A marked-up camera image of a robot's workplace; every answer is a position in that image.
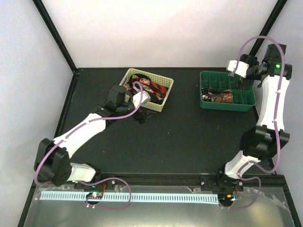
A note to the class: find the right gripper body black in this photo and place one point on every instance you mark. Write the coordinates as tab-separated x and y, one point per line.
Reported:
251	59

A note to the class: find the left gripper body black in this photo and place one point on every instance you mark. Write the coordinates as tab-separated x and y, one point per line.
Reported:
121	109

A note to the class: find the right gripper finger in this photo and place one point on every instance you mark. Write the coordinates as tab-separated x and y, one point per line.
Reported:
240	84
248	83

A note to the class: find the brown floral tie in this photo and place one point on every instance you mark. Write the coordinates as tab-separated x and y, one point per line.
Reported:
225	97

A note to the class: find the cream plastic basket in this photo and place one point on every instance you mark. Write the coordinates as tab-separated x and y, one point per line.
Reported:
165	81

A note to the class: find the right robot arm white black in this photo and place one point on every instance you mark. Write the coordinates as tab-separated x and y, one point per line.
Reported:
266	139

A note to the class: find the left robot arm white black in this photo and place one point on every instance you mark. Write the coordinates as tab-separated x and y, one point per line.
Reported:
53	165

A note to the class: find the green divided organizer tray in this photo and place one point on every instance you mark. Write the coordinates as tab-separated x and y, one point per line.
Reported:
243	100

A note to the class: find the red black striped tie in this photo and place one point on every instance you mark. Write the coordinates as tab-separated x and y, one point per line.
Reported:
160	91

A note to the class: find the rolled dark floral tie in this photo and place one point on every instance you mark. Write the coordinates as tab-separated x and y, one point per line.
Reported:
209	94

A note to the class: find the pink floral black tie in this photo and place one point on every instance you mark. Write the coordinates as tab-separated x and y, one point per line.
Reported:
146	85

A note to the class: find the left controller board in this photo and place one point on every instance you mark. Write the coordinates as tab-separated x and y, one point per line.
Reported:
97	191

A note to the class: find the controller board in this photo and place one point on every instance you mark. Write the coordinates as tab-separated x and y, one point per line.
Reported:
227	199
97	191

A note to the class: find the right controller board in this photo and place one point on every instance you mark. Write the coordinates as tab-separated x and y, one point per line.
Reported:
227	199

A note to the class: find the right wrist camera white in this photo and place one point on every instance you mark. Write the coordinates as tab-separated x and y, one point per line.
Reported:
240	68

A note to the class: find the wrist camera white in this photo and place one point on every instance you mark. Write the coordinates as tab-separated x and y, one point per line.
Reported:
141	97
240	68

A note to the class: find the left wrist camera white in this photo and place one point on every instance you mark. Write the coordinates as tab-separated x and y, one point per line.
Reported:
141	97

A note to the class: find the right black frame post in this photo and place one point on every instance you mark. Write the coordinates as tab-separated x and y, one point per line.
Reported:
268	25

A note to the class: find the black frame post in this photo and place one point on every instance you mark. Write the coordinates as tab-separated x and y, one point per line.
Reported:
55	34
268	25

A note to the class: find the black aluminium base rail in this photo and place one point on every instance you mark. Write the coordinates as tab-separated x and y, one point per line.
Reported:
205	182

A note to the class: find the light blue slotted cable duct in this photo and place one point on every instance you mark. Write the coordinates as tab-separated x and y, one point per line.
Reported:
132	197

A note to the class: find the left black frame post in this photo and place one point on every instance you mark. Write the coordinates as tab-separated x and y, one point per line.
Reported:
55	34

